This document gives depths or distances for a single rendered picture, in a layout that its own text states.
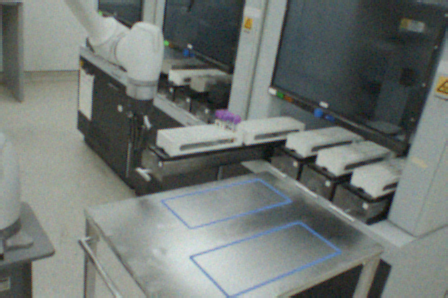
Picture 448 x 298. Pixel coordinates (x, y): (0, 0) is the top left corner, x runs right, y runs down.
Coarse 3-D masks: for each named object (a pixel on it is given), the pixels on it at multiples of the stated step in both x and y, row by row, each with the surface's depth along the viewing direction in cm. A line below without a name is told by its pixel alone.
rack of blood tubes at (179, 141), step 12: (168, 132) 148; (180, 132) 151; (192, 132) 152; (204, 132) 153; (216, 132) 155; (228, 132) 157; (240, 132) 159; (168, 144) 143; (180, 144) 143; (192, 144) 157; (204, 144) 158; (216, 144) 155; (228, 144) 156; (240, 144) 160
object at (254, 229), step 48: (192, 192) 123; (240, 192) 127; (288, 192) 131; (96, 240) 104; (144, 240) 99; (192, 240) 102; (240, 240) 105; (288, 240) 108; (336, 240) 111; (144, 288) 86; (192, 288) 87; (240, 288) 89; (288, 288) 92
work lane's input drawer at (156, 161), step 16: (256, 144) 164; (272, 144) 169; (144, 160) 150; (160, 160) 141; (176, 160) 143; (192, 160) 147; (208, 160) 151; (224, 160) 156; (240, 160) 161; (144, 176) 142; (160, 176) 143
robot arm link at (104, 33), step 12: (72, 0) 111; (84, 0) 115; (72, 12) 120; (84, 12) 119; (96, 12) 126; (84, 24) 126; (96, 24) 127; (108, 24) 130; (120, 24) 133; (96, 36) 130; (108, 36) 129; (120, 36) 131; (96, 48) 133; (108, 48) 131; (108, 60) 137
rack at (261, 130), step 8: (256, 120) 174; (264, 120) 176; (272, 120) 176; (280, 120) 179; (288, 120) 180; (296, 120) 181; (240, 128) 164; (248, 128) 164; (256, 128) 166; (264, 128) 167; (272, 128) 168; (280, 128) 169; (288, 128) 172; (296, 128) 175; (304, 128) 178; (248, 136) 161; (256, 136) 174; (264, 136) 175; (272, 136) 176; (280, 136) 173; (248, 144) 162
